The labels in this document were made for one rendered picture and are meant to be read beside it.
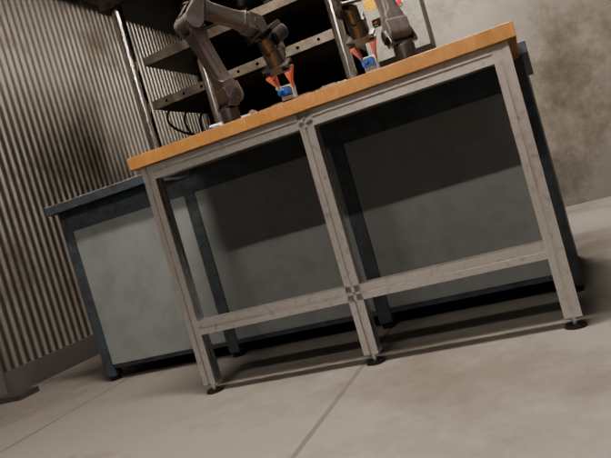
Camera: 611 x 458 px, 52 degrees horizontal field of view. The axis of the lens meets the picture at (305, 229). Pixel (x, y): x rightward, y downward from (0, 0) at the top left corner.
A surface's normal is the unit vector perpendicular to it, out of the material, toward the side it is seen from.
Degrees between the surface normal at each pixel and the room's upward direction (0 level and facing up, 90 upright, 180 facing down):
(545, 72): 90
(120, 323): 90
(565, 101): 90
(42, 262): 90
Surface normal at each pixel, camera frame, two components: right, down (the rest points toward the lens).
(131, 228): -0.36, 0.14
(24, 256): 0.90, -0.25
